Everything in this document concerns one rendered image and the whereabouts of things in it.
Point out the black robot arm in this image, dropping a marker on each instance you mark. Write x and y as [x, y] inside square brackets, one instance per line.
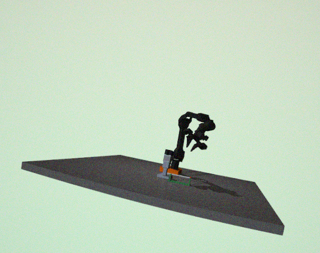
[183, 123]

